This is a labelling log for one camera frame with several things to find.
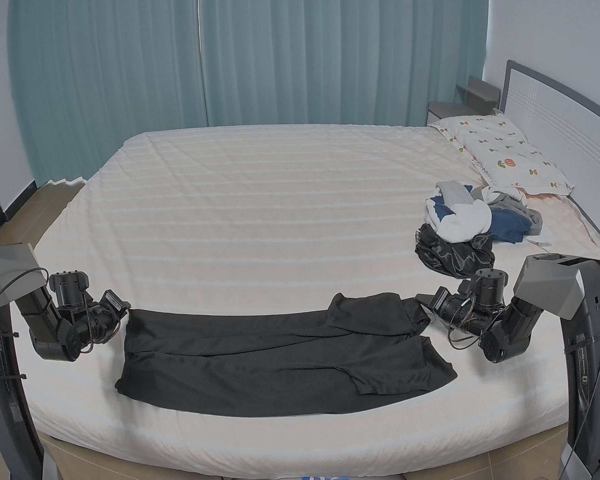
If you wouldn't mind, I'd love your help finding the grey bedside table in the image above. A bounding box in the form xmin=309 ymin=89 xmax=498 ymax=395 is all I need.
xmin=426 ymin=75 xmax=502 ymax=128

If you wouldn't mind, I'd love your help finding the pile of clothes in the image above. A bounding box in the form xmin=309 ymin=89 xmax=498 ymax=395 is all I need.
xmin=414 ymin=180 xmax=552 ymax=280

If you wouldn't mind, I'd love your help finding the black T-shirt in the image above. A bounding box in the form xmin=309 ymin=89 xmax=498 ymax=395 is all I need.
xmin=115 ymin=292 xmax=458 ymax=416

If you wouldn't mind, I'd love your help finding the black cable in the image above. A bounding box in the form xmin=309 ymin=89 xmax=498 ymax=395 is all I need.
xmin=447 ymin=325 xmax=483 ymax=350
xmin=0 ymin=267 xmax=50 ymax=310

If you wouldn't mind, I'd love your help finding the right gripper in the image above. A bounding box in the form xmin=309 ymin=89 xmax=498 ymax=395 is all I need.
xmin=415 ymin=290 xmax=474 ymax=327

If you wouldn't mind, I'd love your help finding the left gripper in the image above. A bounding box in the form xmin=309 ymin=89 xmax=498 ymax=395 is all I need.
xmin=99 ymin=289 xmax=131 ymax=330

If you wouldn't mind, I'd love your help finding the bed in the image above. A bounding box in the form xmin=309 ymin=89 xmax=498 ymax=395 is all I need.
xmin=11 ymin=59 xmax=600 ymax=479

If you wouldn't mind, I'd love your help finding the white printed pillow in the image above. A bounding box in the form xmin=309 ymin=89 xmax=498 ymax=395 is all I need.
xmin=427 ymin=114 xmax=576 ymax=195

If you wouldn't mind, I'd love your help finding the blue-green curtain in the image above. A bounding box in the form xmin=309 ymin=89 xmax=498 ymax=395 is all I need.
xmin=200 ymin=0 xmax=488 ymax=127
xmin=7 ymin=0 xmax=211 ymax=187

